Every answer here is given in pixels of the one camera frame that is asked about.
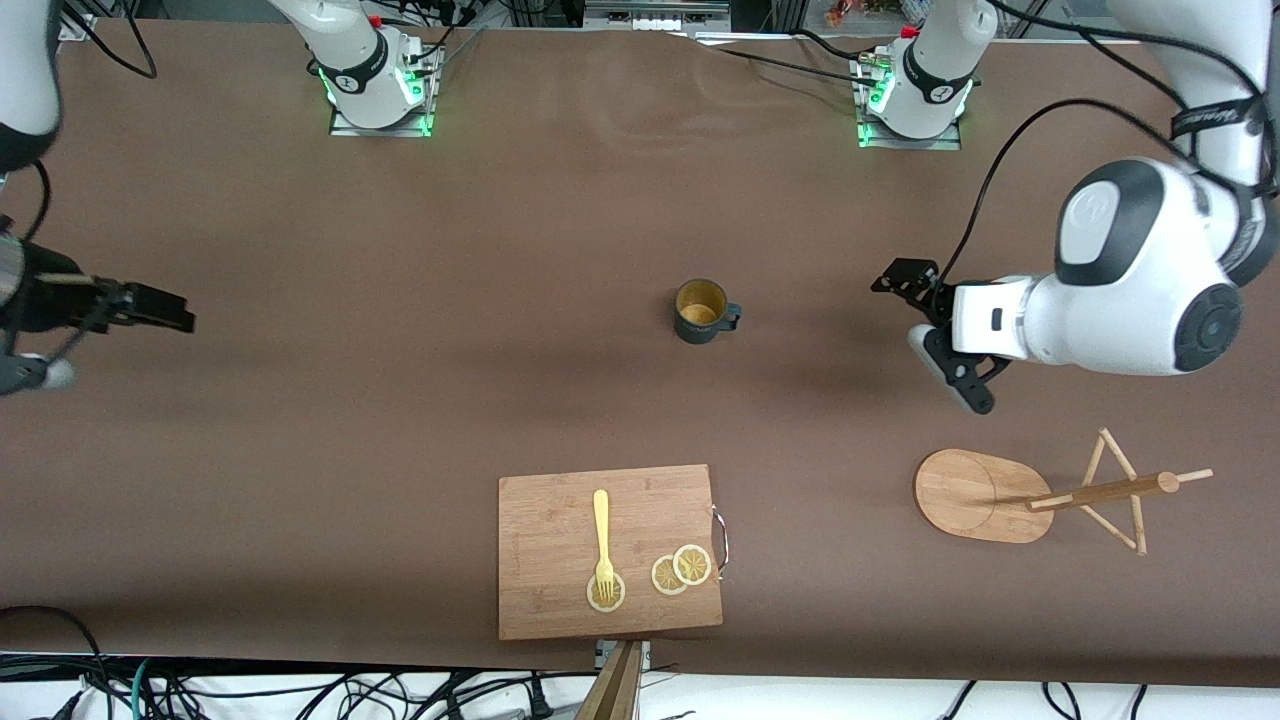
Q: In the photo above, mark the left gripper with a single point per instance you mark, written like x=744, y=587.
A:
x=917, y=281

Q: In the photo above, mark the wooden cup rack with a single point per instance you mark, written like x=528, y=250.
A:
x=975, y=495

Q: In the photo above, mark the metal bracket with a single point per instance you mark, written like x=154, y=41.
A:
x=645, y=655

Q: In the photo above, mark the aluminium frame corner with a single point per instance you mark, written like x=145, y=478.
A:
x=80, y=30

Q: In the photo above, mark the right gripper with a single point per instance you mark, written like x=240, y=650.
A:
x=50, y=302

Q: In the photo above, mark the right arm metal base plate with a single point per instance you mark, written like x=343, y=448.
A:
x=425, y=90

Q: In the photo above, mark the wooden beam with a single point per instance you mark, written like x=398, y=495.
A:
x=612, y=690

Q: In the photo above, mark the grey power strip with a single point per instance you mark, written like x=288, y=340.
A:
x=655, y=14

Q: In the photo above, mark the lemon slice under fork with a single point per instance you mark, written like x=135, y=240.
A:
x=596, y=597

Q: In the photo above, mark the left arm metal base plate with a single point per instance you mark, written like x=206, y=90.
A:
x=950, y=140

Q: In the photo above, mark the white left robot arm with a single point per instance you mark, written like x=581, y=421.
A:
x=1140, y=270

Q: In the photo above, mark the wooden cutting board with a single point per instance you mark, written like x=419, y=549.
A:
x=560, y=530

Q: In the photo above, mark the yellow plastic fork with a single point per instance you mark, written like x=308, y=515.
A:
x=602, y=520

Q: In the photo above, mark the dark teal cup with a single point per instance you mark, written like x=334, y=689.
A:
x=700, y=315

